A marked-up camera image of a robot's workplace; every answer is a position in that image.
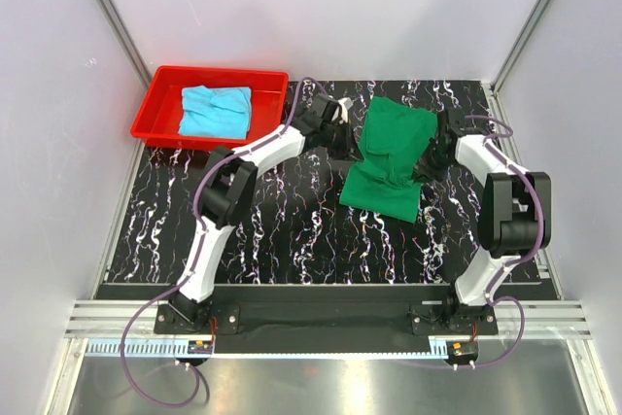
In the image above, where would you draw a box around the aluminium frame post right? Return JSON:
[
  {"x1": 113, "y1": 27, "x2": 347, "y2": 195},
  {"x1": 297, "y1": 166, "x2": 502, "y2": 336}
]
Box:
[{"x1": 490, "y1": 0, "x2": 553, "y2": 94}]

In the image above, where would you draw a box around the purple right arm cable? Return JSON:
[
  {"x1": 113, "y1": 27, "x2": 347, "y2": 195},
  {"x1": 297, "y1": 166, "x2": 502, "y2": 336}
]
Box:
[{"x1": 388, "y1": 114, "x2": 543, "y2": 368}]

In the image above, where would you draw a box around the aluminium frame post left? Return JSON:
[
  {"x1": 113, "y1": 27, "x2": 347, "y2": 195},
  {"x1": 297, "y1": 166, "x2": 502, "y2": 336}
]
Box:
[{"x1": 96, "y1": 0, "x2": 152, "y2": 88}]

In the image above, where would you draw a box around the aluminium frame post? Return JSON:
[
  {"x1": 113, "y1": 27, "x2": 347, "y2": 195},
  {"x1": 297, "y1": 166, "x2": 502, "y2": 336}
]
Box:
[
  {"x1": 96, "y1": 0, "x2": 152, "y2": 88},
  {"x1": 490, "y1": 0, "x2": 553, "y2": 94}
]

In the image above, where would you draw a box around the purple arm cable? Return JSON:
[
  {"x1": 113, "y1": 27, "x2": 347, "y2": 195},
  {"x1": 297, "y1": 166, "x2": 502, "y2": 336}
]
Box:
[
  {"x1": 388, "y1": 114, "x2": 543, "y2": 368},
  {"x1": 119, "y1": 77, "x2": 331, "y2": 409}
]

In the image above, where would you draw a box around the aluminium front rail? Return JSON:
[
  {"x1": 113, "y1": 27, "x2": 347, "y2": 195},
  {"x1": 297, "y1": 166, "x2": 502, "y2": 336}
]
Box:
[{"x1": 64, "y1": 294, "x2": 591, "y2": 360}]

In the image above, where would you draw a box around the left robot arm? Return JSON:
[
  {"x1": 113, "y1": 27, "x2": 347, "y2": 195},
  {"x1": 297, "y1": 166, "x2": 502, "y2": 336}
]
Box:
[{"x1": 168, "y1": 94, "x2": 363, "y2": 333}]

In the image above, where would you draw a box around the green t-shirt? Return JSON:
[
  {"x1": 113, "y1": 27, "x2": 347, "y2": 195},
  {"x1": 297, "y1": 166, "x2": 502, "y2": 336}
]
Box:
[{"x1": 339, "y1": 96, "x2": 437, "y2": 224}]

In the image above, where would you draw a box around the red plastic bin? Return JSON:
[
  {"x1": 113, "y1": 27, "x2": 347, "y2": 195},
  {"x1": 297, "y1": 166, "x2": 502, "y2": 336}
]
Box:
[{"x1": 130, "y1": 65, "x2": 289, "y2": 151}]

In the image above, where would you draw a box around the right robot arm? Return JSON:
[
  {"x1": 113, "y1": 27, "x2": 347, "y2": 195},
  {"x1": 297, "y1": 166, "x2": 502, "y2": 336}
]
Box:
[{"x1": 410, "y1": 110, "x2": 551, "y2": 335}]

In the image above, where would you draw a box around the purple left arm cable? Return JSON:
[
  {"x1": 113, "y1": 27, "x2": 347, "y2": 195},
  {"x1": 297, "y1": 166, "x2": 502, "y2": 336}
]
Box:
[{"x1": 119, "y1": 77, "x2": 331, "y2": 409}]

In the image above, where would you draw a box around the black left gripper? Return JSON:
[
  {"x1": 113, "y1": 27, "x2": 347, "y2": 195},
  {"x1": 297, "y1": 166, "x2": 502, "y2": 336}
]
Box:
[{"x1": 319, "y1": 120, "x2": 363, "y2": 163}]

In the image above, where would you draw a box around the blue folded t-shirt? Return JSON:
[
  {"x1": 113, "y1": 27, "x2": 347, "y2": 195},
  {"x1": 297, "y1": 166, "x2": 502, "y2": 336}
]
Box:
[{"x1": 179, "y1": 86, "x2": 252, "y2": 140}]

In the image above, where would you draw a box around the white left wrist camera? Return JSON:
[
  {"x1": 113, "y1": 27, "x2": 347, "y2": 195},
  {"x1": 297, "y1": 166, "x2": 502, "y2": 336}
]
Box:
[{"x1": 331, "y1": 97, "x2": 353, "y2": 123}]

